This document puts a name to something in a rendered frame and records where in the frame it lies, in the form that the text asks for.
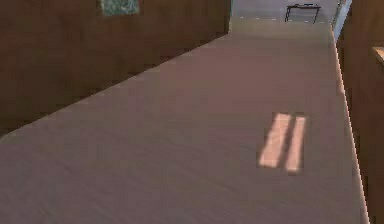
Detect black metal table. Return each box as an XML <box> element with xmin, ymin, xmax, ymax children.
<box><xmin>284</xmin><ymin>3</ymin><xmax>322</xmax><ymax>25</ymax></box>

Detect green framed wall picture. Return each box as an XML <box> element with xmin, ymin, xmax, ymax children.
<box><xmin>100</xmin><ymin>0</ymin><xmax>141</xmax><ymax>17</ymax></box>

